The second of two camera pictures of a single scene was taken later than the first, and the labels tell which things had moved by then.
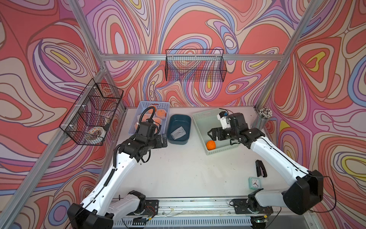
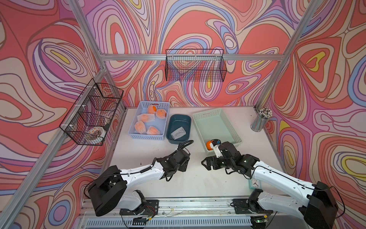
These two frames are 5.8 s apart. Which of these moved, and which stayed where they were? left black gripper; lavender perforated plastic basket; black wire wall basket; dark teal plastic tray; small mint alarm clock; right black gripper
Moved: left black gripper; right black gripper
Stayed: black wire wall basket; dark teal plastic tray; lavender perforated plastic basket; small mint alarm clock
